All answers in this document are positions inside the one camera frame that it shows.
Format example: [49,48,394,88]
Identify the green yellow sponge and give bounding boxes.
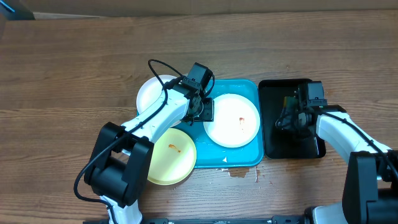
[283,96,299,110]

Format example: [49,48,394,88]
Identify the white plate with stain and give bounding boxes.
[203,93,261,148]

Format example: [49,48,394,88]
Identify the yellow-green plate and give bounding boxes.
[147,128,197,185]

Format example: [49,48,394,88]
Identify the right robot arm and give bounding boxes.
[275,96,397,224]

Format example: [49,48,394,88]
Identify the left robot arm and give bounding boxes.
[73,85,214,223]

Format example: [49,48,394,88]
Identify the black plastic tray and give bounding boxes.
[258,78,326,159]

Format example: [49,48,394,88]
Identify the teal plastic tray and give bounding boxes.
[174,79,264,168]

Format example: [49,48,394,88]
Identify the white plate left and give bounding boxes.
[136,77,188,127]

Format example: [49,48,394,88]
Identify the dark object top-left corner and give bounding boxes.
[1,0,35,21]

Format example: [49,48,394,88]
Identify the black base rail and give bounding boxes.
[82,215,312,224]

